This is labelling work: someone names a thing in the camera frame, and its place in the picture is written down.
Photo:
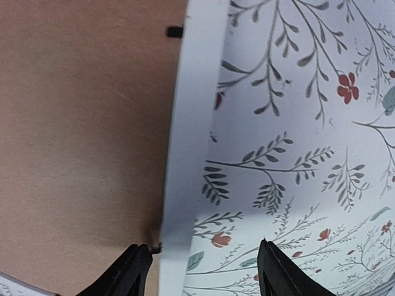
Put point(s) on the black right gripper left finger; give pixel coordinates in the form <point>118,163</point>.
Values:
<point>126,276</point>

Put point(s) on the white picture frame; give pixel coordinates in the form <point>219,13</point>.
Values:
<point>201,40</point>

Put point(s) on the brown frame backing board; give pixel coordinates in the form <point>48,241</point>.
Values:
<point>86,99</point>

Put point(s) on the floral patterned table mat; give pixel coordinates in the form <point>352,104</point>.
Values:
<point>302,149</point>

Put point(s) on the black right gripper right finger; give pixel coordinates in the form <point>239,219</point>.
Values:
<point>279,276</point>

